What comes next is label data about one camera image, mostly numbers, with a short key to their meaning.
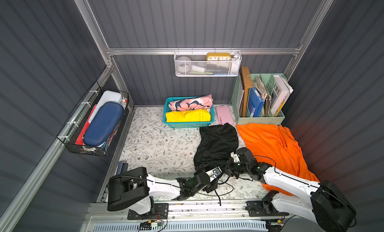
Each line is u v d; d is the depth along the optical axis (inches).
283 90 36.9
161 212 29.1
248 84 34.2
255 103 39.0
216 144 37.9
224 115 44.2
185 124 40.1
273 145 38.0
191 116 39.7
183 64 32.5
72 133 24.4
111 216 29.0
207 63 35.5
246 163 25.8
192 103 40.7
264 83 40.4
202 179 24.0
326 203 16.1
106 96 30.9
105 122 26.9
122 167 33.0
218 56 34.1
